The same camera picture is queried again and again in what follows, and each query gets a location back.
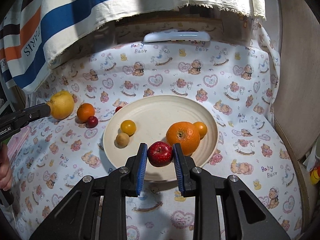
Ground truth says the small red apple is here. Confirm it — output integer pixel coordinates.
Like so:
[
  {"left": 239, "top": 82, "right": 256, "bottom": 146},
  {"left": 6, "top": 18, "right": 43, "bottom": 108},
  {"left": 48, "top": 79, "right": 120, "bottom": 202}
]
[
  {"left": 86, "top": 116, "right": 99, "bottom": 128},
  {"left": 147, "top": 141, "right": 173, "bottom": 167}
]

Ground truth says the orange mandarin front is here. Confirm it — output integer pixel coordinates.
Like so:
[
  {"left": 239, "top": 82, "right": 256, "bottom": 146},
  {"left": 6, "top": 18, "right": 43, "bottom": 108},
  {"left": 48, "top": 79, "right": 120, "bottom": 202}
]
[{"left": 165, "top": 121, "right": 201, "bottom": 156}]

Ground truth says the orange mandarin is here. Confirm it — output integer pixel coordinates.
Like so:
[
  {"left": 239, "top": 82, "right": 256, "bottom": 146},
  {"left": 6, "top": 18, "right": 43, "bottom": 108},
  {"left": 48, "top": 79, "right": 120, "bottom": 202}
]
[
  {"left": 165, "top": 121, "right": 201, "bottom": 156},
  {"left": 76, "top": 103, "right": 95, "bottom": 123}
]

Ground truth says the brown kiwi fruit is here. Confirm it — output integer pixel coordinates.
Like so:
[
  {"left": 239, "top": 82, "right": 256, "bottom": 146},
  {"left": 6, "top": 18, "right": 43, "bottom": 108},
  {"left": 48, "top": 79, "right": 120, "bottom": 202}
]
[{"left": 115, "top": 132, "right": 130, "bottom": 148}]

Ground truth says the left human hand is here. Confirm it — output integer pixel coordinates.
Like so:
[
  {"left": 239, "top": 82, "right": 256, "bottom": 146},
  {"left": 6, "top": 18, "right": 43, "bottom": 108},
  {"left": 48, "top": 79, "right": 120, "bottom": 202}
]
[{"left": 0, "top": 144, "right": 13, "bottom": 191}]

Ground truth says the pink storage box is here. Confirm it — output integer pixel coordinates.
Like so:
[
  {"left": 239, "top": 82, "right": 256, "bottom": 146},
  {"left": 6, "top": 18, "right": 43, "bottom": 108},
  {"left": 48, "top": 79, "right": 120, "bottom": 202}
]
[{"left": 7, "top": 126, "right": 31, "bottom": 161}]

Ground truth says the orange cherry tomato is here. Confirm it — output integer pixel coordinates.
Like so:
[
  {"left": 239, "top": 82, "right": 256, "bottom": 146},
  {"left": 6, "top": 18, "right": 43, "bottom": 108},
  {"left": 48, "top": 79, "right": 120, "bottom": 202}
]
[{"left": 193, "top": 121, "right": 208, "bottom": 139}]

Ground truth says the yellow cherry tomato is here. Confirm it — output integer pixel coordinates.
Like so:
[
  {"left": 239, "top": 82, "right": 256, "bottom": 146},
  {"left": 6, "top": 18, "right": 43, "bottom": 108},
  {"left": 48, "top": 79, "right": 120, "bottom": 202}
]
[{"left": 120, "top": 120, "right": 137, "bottom": 137}]

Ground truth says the large yellow pomelo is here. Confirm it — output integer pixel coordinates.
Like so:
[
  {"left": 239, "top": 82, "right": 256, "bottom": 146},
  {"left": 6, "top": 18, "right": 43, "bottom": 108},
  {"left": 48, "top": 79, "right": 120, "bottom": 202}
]
[{"left": 47, "top": 90, "right": 75, "bottom": 120}]

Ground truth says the cream round plate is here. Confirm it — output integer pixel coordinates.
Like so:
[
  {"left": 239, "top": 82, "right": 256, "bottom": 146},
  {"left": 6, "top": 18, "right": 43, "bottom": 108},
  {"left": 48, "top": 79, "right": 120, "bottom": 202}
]
[{"left": 103, "top": 95, "right": 219, "bottom": 168}]

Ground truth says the orange mandarin near pomelo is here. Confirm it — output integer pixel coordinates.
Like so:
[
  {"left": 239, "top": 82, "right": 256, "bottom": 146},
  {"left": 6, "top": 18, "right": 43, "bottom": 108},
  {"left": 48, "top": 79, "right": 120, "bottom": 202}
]
[{"left": 76, "top": 103, "right": 95, "bottom": 123}]

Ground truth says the striped Paris blanket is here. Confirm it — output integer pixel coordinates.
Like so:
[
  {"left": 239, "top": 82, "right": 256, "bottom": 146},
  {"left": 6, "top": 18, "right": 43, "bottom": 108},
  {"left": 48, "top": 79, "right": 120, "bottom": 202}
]
[{"left": 1, "top": 0, "right": 266, "bottom": 94}]

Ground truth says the baby bear printed sheet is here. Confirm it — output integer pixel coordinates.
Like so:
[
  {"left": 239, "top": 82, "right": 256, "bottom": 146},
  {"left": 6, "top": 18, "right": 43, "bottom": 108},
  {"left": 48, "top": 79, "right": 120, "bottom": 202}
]
[{"left": 12, "top": 23, "right": 303, "bottom": 239}]

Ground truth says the beige wooden headboard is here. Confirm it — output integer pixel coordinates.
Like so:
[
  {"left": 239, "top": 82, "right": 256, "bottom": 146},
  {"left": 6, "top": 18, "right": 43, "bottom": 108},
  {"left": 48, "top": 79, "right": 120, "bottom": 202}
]
[{"left": 274, "top": 0, "right": 319, "bottom": 231}]

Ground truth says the white remote control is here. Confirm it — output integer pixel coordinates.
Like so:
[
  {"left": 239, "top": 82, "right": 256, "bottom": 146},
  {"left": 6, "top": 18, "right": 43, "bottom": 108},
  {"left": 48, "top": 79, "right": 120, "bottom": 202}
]
[{"left": 143, "top": 29, "right": 211, "bottom": 43}]

